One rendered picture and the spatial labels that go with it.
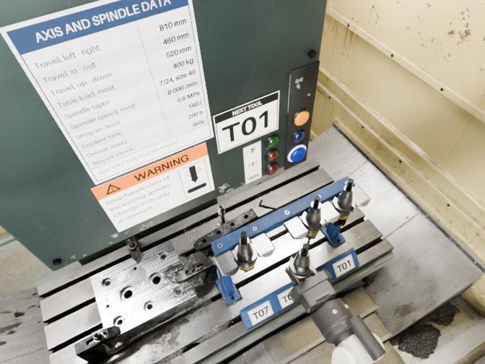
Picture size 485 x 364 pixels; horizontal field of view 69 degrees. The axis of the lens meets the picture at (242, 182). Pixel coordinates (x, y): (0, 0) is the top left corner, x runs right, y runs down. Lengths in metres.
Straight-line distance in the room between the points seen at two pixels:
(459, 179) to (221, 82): 1.11
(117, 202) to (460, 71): 1.05
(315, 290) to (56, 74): 0.77
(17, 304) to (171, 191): 1.36
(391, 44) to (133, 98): 1.13
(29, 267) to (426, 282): 1.73
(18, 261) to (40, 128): 1.66
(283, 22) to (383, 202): 1.27
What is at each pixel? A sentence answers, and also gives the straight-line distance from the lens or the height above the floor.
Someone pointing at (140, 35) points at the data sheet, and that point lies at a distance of 0.37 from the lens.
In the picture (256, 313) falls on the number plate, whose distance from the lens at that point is 1.21.
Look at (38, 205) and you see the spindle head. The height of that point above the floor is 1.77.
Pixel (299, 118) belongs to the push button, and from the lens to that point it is 0.54.
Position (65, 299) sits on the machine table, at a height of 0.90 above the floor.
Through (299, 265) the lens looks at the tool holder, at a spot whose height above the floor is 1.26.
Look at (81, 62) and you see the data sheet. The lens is 0.37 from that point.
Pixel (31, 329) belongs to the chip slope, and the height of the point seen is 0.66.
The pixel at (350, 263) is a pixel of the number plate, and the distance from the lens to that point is 1.32.
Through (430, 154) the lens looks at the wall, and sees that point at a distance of 1.45.
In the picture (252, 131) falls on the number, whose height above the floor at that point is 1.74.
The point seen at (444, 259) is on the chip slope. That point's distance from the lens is 1.57.
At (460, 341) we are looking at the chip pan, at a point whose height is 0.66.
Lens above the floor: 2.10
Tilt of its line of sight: 52 degrees down
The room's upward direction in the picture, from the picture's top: 5 degrees counter-clockwise
